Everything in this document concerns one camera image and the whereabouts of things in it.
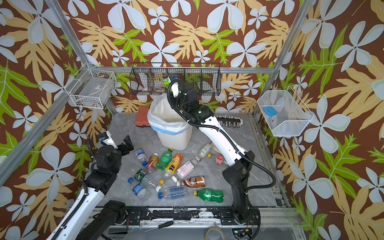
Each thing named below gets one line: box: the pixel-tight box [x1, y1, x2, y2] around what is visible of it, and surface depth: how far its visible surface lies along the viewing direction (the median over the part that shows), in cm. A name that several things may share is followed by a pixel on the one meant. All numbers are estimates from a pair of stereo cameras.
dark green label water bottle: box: [130, 168, 162, 192], surface depth 84 cm
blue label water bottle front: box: [158, 186, 188, 200], surface depth 79 cm
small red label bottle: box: [215, 154, 224, 166], surface depth 90 cm
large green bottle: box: [163, 77, 171, 88], surface depth 67 cm
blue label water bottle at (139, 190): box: [127, 177, 151, 201], surface depth 80 cm
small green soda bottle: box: [156, 147, 174, 171], surface depth 91 cm
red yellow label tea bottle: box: [145, 152, 159, 174], surface depth 88 cm
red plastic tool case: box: [135, 106, 150, 127], surface depth 120 cm
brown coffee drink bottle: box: [176, 176, 206, 188], surface depth 82 cm
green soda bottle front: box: [193, 188, 224, 203], surface depth 79 cm
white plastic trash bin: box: [147, 94, 194, 151], surface depth 80 cm
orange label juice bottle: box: [164, 153, 184, 177], surface depth 89 cm
